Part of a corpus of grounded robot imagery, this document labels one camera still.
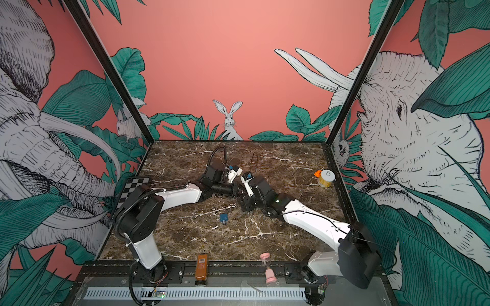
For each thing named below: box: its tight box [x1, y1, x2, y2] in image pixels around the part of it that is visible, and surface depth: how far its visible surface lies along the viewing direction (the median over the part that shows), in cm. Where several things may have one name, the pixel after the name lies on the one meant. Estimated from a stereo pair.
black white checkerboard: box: [116, 177, 150, 209], surface depth 98 cm
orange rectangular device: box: [195, 254, 208, 282], surface depth 73 cm
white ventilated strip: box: [83, 286, 307, 300], surface depth 71 cm
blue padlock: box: [219, 212, 228, 222], surface depth 90 cm
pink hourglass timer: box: [259, 251, 278, 284], surface depth 75 cm
